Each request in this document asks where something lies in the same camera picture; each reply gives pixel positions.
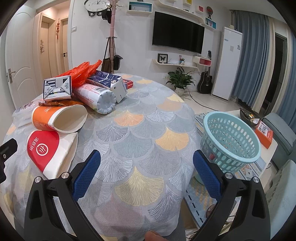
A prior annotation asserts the light blue plastic basket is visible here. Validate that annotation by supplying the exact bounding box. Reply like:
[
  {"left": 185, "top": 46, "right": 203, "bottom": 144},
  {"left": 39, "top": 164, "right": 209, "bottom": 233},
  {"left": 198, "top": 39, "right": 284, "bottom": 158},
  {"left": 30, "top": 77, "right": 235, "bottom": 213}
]
[{"left": 200, "top": 111, "right": 261, "bottom": 174}]

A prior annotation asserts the black acoustic guitar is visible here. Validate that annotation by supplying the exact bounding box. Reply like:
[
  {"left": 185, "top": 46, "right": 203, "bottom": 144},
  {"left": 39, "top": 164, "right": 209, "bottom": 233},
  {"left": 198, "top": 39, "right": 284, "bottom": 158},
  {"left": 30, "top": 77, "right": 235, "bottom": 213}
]
[{"left": 197, "top": 50, "right": 213, "bottom": 94}]

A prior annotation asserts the dark blue milk carton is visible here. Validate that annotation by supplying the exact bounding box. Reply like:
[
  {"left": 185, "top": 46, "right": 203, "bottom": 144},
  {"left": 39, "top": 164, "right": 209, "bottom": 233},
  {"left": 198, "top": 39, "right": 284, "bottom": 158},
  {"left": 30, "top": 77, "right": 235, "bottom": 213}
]
[{"left": 43, "top": 75, "right": 72, "bottom": 101}]

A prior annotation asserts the white wall shelf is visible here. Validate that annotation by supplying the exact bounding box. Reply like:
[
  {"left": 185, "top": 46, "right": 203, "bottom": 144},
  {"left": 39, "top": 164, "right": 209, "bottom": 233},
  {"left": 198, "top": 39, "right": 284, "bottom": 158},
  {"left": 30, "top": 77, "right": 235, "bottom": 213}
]
[{"left": 152, "top": 59, "right": 200, "bottom": 71}]

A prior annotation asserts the blue grey curtain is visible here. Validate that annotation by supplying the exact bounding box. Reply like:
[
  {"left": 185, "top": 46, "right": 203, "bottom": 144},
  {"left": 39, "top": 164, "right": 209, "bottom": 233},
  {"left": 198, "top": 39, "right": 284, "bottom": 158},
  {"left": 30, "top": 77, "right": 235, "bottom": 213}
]
[{"left": 232, "top": 10, "right": 270, "bottom": 107}]

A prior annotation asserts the pink coat rack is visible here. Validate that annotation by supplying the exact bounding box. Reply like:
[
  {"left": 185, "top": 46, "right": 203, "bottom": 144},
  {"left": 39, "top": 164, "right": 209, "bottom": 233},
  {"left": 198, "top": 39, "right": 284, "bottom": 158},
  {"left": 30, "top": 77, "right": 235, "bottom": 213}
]
[{"left": 109, "top": 0, "right": 121, "bottom": 74}]

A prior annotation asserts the butterfly picture frame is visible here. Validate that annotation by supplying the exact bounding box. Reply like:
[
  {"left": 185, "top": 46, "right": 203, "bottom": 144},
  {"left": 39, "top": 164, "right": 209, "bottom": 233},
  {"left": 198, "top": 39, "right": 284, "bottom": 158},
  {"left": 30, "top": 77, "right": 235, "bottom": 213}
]
[{"left": 157, "top": 53, "right": 168, "bottom": 64}]

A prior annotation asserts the green potted plant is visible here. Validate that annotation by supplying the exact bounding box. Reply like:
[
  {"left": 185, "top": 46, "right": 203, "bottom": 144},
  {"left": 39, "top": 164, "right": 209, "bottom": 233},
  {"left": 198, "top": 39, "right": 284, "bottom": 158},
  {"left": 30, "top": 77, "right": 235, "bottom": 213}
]
[{"left": 166, "top": 67, "right": 195, "bottom": 96}]

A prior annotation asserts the white standing air conditioner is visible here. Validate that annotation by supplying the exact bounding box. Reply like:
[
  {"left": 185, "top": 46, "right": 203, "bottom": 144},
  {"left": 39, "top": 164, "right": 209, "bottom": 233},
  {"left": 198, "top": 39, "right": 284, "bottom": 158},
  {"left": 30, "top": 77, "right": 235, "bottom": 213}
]
[{"left": 212, "top": 27, "right": 243, "bottom": 100}]

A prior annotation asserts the orange box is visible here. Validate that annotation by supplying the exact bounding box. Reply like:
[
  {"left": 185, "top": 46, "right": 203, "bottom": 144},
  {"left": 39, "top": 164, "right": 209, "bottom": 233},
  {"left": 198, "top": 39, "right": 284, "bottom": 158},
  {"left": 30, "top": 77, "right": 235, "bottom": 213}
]
[{"left": 254, "top": 121, "right": 273, "bottom": 149}]

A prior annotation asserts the black wall television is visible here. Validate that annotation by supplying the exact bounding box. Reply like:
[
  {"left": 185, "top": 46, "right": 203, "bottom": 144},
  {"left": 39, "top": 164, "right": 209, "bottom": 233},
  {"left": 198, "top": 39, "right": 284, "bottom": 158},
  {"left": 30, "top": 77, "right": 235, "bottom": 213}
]
[{"left": 152, "top": 11, "right": 205, "bottom": 54}]

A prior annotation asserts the orange paper cup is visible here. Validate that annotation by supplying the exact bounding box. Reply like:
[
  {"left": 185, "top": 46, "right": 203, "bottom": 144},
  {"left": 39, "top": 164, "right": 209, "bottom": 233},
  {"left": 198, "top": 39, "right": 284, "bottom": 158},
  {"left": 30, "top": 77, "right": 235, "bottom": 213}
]
[{"left": 32, "top": 104, "right": 88, "bottom": 134}]

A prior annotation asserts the black hanging bag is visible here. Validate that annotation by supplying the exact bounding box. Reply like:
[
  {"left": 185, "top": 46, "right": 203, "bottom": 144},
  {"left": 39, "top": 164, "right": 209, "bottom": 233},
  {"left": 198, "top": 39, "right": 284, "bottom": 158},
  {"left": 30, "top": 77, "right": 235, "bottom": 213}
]
[{"left": 113, "top": 54, "right": 123, "bottom": 71}]

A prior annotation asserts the white door with handle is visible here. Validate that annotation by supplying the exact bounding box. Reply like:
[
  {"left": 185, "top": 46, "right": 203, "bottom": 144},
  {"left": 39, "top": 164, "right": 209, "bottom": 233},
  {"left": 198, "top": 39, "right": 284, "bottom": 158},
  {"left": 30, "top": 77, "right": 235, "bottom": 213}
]
[{"left": 5, "top": 5, "right": 39, "bottom": 108}]

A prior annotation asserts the brown hanging bag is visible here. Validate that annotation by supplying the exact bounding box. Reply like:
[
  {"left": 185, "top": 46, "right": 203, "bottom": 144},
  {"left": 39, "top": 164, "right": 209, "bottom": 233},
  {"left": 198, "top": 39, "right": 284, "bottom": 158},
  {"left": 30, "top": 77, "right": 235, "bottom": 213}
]
[{"left": 101, "top": 37, "right": 111, "bottom": 73}]

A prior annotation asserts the orange plastic bag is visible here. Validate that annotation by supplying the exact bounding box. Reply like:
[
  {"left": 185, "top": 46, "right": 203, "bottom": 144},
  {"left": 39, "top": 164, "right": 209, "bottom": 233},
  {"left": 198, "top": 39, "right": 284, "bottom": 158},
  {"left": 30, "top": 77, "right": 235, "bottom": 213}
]
[{"left": 58, "top": 60, "right": 102, "bottom": 88}]

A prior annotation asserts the clear plastic bottle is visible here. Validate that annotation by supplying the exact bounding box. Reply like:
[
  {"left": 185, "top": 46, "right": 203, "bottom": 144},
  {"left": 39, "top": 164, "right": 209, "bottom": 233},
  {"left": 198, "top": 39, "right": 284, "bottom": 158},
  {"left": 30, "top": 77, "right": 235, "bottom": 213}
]
[{"left": 12, "top": 99, "right": 41, "bottom": 128}]

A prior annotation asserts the wall clock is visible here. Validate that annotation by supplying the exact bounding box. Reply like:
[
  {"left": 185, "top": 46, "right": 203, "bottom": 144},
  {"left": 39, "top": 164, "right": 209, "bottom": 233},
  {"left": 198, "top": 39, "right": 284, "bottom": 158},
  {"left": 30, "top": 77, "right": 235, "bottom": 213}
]
[{"left": 84, "top": 0, "right": 110, "bottom": 16}]

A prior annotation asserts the orange snack wrapper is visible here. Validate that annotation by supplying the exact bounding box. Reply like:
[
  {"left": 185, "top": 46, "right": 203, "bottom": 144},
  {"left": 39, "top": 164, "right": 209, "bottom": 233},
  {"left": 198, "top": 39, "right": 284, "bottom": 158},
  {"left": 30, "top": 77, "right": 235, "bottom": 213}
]
[{"left": 38, "top": 99, "right": 84, "bottom": 106}]

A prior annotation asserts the red paper cup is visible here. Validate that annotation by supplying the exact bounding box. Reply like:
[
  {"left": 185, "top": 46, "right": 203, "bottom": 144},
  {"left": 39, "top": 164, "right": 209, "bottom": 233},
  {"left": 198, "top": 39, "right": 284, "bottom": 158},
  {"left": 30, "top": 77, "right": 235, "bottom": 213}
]
[{"left": 27, "top": 130, "right": 78, "bottom": 179}]

